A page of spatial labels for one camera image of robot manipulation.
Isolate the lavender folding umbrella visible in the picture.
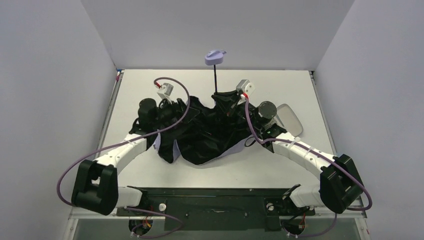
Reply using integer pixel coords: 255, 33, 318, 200
153, 49, 266, 166

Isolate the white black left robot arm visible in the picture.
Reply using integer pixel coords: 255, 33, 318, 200
71, 98, 190, 215

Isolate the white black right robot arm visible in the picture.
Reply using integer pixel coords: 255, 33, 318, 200
211, 90, 373, 214

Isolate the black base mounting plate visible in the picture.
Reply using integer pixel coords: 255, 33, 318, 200
117, 186, 326, 237

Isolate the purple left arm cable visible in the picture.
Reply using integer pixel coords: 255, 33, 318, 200
56, 77, 192, 240

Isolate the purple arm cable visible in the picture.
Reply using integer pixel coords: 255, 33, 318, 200
242, 93, 374, 239
56, 77, 192, 240

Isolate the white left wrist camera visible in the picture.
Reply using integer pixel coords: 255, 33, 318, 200
156, 83, 174, 104

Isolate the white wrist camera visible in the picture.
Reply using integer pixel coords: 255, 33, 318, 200
236, 79, 256, 99
156, 83, 174, 104

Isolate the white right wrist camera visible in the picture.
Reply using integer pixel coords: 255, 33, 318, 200
236, 79, 256, 99

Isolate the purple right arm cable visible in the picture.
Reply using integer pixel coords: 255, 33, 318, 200
242, 93, 374, 239

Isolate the aluminium front frame rail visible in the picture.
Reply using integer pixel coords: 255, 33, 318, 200
68, 207, 367, 220

